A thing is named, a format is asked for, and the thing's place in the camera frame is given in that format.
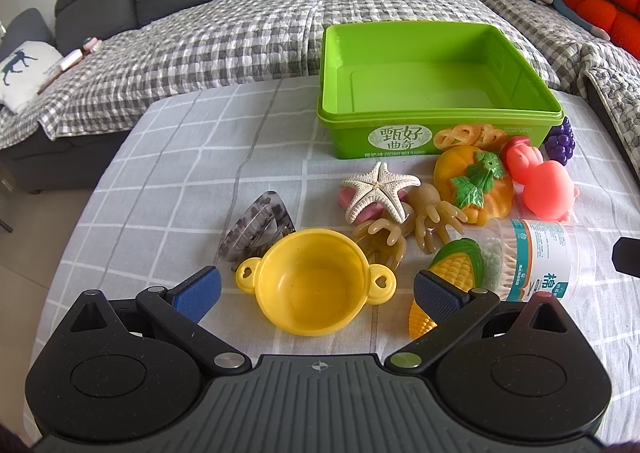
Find grey quilted throw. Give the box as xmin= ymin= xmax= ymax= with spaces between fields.
xmin=582 ymin=53 xmax=640 ymax=169

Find orange toy pumpkin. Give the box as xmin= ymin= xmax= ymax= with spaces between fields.
xmin=433 ymin=145 xmax=515 ymax=226

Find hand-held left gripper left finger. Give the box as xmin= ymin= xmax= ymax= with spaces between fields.
xmin=50 ymin=265 xmax=252 ymax=377

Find clear cotton swab container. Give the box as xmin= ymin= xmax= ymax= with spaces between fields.
xmin=467 ymin=218 xmax=597 ymax=306

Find pink rubber animal toy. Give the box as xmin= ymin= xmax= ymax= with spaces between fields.
xmin=520 ymin=160 xmax=581 ymax=224

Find light grey grid sheet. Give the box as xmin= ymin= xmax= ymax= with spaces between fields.
xmin=36 ymin=77 xmax=640 ymax=453

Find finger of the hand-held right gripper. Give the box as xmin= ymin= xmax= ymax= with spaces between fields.
xmin=613 ymin=237 xmax=640 ymax=278

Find tan rubber octopus toy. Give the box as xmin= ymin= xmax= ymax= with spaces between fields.
xmin=352 ymin=203 xmax=417 ymax=271
xmin=411 ymin=183 xmax=469 ymax=254

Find white printed pillow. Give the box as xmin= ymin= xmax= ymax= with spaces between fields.
xmin=0 ymin=40 xmax=64 ymax=114

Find pink and white tube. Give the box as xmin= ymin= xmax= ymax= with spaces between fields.
xmin=37 ymin=36 xmax=101 ymax=95

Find green plastic box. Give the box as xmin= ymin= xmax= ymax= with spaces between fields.
xmin=317 ymin=20 xmax=565 ymax=160

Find yellow toy pot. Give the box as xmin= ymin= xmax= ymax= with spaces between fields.
xmin=235 ymin=228 xmax=397 ymax=337

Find purple toy grapes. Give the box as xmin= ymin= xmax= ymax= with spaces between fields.
xmin=543 ymin=116 xmax=576 ymax=167

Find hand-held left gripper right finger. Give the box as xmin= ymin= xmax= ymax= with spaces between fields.
xmin=384 ymin=269 xmax=586 ymax=375

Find yellow toy corn cob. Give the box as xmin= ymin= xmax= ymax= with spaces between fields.
xmin=408 ymin=238 xmax=485 ymax=339

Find grey checked blanket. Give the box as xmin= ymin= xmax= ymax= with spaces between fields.
xmin=472 ymin=0 xmax=640 ymax=99
xmin=0 ymin=0 xmax=493 ymax=150

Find pink rectangular block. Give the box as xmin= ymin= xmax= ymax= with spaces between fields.
xmin=337 ymin=187 xmax=388 ymax=221

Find white starfish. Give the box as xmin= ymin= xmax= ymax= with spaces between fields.
xmin=341 ymin=162 xmax=422 ymax=224

